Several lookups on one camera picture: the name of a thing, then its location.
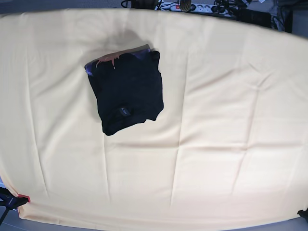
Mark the white power strip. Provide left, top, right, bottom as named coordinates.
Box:
left=155, top=0, right=241, bottom=16

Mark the black T-shirt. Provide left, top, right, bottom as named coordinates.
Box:
left=84, top=46, right=164, bottom=136

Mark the yellow table cloth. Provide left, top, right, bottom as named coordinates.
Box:
left=0, top=9, right=308, bottom=231

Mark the red black table clamp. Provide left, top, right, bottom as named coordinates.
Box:
left=0, top=187, right=30, bottom=224

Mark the black clamp at corner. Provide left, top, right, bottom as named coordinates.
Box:
left=297, top=209, right=308, bottom=221

